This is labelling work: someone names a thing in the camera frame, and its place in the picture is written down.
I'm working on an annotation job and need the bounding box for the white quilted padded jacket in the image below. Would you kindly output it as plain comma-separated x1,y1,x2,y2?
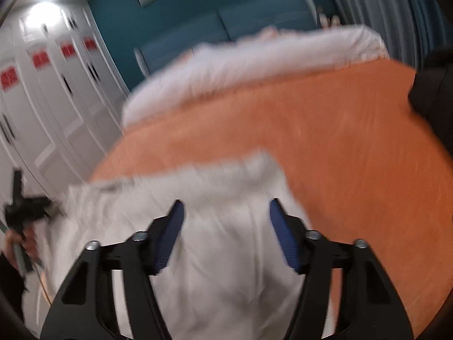
36,152,307,339

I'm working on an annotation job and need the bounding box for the person's dark clothing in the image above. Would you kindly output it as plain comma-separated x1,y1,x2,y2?
408,46,453,155

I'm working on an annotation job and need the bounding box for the person's left hand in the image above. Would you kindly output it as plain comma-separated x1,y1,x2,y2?
3,224,39,270

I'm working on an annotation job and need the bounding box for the white panelled wardrobe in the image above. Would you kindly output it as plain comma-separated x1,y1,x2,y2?
1,2,128,196

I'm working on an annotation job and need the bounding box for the orange plush bed cover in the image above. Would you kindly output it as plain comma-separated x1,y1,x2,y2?
92,60,452,335

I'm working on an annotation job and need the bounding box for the rolled white pink duvet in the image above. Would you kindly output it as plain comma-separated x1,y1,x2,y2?
121,25,389,128

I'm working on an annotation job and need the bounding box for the grey blue curtain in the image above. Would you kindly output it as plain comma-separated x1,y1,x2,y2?
334,0,452,69

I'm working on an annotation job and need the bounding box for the teal upholstered headboard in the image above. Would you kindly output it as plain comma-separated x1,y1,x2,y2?
134,0,319,77

